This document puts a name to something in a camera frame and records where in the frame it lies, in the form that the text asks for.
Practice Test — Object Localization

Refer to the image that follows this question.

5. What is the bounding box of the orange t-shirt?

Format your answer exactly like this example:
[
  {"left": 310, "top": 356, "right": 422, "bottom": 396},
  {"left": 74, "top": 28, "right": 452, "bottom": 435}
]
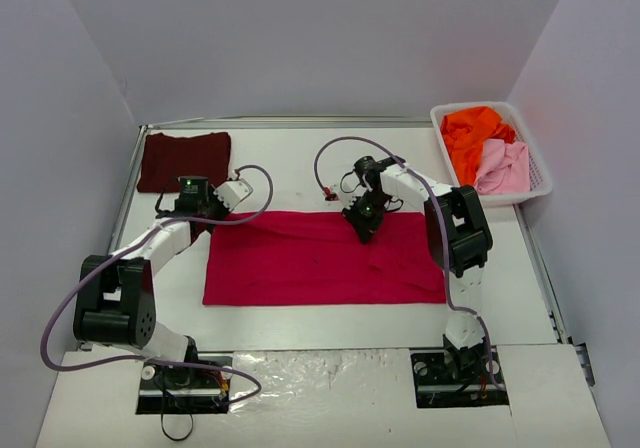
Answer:
[{"left": 440, "top": 106, "right": 516, "bottom": 185}]

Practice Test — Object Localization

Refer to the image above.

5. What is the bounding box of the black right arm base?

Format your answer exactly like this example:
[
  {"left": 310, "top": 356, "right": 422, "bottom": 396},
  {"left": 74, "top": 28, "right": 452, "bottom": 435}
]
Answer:
[{"left": 410, "top": 344, "right": 509, "bottom": 409}]

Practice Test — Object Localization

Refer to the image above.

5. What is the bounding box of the white plastic laundry basket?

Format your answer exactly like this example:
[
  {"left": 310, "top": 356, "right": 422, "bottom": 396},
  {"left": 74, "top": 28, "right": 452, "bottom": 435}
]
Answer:
[{"left": 430, "top": 101, "right": 553, "bottom": 207}]

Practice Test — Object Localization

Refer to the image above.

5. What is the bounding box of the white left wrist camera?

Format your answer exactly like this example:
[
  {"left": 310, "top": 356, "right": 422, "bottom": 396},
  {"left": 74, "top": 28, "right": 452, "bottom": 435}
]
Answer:
[{"left": 214, "top": 172, "right": 253, "bottom": 212}]

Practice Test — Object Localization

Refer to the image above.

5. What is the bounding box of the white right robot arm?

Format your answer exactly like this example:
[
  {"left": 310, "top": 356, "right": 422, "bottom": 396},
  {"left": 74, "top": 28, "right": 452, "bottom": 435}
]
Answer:
[{"left": 331, "top": 156, "right": 493, "bottom": 381}]

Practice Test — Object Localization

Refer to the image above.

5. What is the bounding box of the crimson red t-shirt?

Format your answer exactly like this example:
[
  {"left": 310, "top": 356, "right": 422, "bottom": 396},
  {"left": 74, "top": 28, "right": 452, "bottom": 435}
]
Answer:
[{"left": 202, "top": 211, "right": 445, "bottom": 307}]

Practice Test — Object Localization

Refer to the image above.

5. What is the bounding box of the light pink t-shirt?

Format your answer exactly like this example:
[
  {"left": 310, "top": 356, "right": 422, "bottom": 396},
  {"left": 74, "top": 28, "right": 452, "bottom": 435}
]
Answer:
[{"left": 474, "top": 139, "right": 531, "bottom": 195}]

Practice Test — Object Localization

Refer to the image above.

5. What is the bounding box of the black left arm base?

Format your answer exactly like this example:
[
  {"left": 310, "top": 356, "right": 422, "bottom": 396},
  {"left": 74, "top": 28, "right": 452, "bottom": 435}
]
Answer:
[{"left": 135, "top": 363, "right": 232, "bottom": 443}]

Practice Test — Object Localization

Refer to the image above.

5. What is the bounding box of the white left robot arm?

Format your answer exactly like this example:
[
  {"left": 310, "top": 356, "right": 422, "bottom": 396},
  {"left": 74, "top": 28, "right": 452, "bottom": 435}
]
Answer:
[{"left": 73, "top": 176, "right": 253, "bottom": 386}]

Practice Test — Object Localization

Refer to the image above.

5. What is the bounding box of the dark maroon folded t-shirt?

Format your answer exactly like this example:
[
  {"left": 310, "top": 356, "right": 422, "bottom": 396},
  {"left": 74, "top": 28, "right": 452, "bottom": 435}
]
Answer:
[{"left": 137, "top": 132, "right": 232, "bottom": 194}]

